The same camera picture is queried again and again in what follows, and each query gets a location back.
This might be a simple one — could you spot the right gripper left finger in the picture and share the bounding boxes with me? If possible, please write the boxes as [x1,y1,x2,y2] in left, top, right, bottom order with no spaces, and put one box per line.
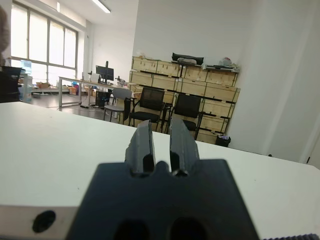
[124,119,157,176]

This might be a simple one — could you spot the black fabric bag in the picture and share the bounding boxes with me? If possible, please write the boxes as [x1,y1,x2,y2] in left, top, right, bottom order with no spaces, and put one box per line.
[171,52,205,67]

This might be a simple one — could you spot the white desk metal frame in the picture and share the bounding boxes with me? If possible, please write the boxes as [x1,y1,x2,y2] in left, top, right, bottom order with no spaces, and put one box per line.
[58,75,131,108]

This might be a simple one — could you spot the black computer monitor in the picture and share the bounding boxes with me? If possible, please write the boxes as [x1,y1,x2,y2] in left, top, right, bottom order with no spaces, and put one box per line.
[95,60,115,84]

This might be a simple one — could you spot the large multi-pane window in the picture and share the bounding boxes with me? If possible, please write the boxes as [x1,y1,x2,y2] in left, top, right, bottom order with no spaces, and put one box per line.
[11,1,79,81]

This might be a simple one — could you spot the white red plastic bag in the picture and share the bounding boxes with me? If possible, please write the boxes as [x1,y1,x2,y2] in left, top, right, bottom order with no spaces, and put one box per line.
[219,56,234,67]

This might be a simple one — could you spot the black mesh armchair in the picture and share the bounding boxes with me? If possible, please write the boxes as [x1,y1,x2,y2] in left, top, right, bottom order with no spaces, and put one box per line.
[123,86,168,133]
[166,92,205,141]

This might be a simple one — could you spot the person in grey-brown top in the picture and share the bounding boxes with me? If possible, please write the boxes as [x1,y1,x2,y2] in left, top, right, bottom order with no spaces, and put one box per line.
[0,4,11,67]

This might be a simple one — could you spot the black trash bin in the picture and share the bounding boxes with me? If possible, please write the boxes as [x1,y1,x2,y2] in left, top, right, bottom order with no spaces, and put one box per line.
[215,134,232,149]

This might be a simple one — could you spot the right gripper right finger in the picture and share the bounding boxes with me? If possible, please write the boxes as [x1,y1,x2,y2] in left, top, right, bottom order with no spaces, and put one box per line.
[169,117,201,176]

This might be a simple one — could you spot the plywood shipping crate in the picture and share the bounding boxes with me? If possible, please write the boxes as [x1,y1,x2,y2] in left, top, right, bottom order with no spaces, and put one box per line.
[131,56,159,74]
[128,70,154,86]
[151,74,180,91]
[201,98,236,118]
[156,60,183,78]
[204,82,241,103]
[199,114,230,133]
[128,84,146,100]
[179,78,208,98]
[183,65,209,83]
[194,129,221,145]
[206,69,239,88]

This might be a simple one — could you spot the black computer tower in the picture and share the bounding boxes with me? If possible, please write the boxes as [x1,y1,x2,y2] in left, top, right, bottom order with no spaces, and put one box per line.
[95,90,111,109]

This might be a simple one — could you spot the flat tray stack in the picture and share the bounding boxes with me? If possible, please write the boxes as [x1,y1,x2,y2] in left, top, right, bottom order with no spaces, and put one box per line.
[202,63,241,74]

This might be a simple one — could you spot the grey plastic chair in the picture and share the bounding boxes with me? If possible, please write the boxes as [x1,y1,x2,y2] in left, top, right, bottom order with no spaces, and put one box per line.
[103,87,133,124]

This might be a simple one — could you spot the black office chair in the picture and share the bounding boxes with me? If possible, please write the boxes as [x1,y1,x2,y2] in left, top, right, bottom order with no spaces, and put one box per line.
[0,65,23,104]

